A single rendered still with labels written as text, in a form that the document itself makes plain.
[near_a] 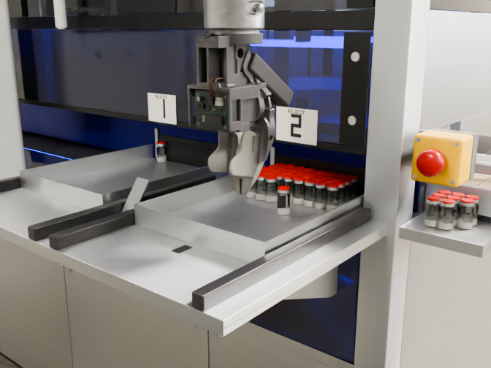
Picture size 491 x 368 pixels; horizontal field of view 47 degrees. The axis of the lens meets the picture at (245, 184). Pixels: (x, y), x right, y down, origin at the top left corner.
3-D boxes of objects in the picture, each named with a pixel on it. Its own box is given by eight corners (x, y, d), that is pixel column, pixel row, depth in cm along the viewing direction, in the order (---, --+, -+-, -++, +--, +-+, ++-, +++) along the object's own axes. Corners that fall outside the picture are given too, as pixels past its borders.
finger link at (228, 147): (202, 197, 75) (199, 129, 73) (230, 188, 80) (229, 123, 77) (219, 201, 73) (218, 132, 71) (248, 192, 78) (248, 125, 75)
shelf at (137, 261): (138, 163, 139) (138, 155, 139) (407, 222, 97) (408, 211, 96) (-63, 209, 104) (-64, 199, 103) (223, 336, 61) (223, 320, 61)
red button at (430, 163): (422, 171, 85) (424, 144, 84) (448, 175, 83) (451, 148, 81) (412, 176, 82) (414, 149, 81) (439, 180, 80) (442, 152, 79)
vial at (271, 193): (269, 198, 103) (269, 174, 102) (279, 201, 102) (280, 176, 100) (262, 201, 101) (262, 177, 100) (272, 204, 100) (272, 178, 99)
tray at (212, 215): (264, 181, 115) (264, 164, 114) (381, 205, 99) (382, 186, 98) (134, 225, 90) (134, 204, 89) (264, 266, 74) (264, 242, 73)
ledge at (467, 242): (431, 216, 100) (432, 205, 100) (508, 232, 92) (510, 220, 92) (397, 238, 90) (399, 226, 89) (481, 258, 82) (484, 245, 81)
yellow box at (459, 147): (427, 171, 91) (432, 127, 89) (473, 178, 87) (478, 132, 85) (408, 180, 86) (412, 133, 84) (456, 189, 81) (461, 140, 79)
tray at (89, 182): (152, 158, 136) (151, 143, 135) (234, 174, 120) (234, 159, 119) (21, 188, 110) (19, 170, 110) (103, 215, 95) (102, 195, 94)
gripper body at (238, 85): (186, 131, 72) (183, 33, 69) (230, 122, 78) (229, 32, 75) (232, 138, 67) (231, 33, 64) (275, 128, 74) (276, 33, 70)
